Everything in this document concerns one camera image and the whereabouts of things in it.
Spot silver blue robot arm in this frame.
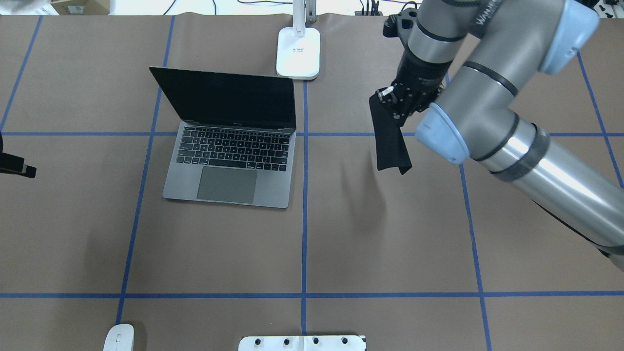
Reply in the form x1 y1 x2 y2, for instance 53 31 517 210
369 0 624 269

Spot cardboard box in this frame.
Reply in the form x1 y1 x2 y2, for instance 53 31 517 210
51 0 111 15

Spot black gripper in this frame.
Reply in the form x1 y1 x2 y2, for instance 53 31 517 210
376 51 451 122

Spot grey laptop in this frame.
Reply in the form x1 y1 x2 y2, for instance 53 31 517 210
149 66 296 209

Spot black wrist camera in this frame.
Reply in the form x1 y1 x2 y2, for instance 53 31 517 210
382 7 417 41

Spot white desk lamp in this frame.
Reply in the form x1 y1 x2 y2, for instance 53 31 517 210
276 0 320 80

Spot white computer mouse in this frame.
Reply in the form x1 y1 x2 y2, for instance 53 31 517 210
103 324 135 351

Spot black mouse pad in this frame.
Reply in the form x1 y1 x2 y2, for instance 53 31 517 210
369 89 412 175

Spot black cables on desk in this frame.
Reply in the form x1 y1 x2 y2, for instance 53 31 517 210
163 0 420 18

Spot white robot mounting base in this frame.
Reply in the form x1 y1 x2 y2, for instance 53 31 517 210
238 335 367 351

